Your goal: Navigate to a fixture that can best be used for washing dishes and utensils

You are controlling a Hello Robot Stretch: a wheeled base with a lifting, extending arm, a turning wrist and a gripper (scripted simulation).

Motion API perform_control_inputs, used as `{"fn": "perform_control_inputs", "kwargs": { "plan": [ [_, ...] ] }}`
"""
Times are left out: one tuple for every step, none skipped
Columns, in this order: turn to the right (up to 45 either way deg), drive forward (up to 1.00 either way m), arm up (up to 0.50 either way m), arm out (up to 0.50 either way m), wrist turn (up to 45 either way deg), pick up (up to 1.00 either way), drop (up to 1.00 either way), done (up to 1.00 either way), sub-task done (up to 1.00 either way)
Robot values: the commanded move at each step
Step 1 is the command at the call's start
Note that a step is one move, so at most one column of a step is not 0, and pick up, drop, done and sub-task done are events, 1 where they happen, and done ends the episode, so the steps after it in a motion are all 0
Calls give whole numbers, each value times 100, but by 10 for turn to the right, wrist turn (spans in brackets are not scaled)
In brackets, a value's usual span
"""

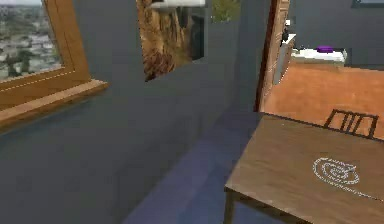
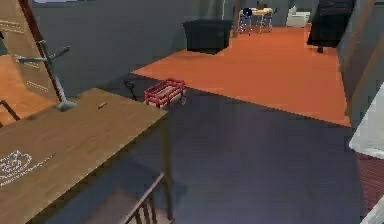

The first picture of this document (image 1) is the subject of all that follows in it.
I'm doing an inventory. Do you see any brown wooden room door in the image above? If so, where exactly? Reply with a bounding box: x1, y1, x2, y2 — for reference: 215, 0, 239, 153
253, 0, 292, 113

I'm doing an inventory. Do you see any brown wooden table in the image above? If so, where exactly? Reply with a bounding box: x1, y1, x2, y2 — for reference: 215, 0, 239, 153
223, 112, 384, 224

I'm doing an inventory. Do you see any white low cabinet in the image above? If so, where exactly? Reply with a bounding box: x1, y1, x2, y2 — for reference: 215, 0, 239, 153
291, 47, 348, 67

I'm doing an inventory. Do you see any wooden framed window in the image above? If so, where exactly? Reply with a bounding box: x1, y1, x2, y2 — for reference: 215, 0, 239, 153
0, 0, 110, 129

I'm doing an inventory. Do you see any purple flat object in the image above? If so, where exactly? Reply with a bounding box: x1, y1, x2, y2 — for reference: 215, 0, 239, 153
315, 45, 335, 54

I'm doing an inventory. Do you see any dark slatted chair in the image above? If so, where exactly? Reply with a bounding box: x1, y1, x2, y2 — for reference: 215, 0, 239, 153
323, 108, 380, 140

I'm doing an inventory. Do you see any brown framed wall picture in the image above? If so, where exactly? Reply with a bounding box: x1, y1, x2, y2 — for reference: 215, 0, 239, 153
135, 0, 212, 82

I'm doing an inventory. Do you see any white coiled cable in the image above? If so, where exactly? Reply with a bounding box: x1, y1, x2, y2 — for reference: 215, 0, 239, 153
312, 157, 384, 202

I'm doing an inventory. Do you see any dark framed wall picture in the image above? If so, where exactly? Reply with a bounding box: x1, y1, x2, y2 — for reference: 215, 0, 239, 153
351, 0, 384, 9

